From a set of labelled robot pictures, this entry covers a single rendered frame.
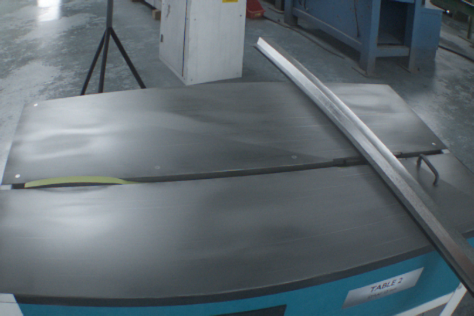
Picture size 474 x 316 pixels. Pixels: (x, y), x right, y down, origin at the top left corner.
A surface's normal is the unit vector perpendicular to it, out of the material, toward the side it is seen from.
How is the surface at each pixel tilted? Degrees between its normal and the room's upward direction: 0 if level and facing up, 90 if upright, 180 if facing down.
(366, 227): 0
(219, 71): 90
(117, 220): 0
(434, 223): 75
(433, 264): 90
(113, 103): 0
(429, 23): 90
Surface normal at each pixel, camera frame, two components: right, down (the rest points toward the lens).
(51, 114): 0.05, -0.85
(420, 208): -0.90, -0.11
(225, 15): 0.44, 0.50
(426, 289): 0.22, 0.53
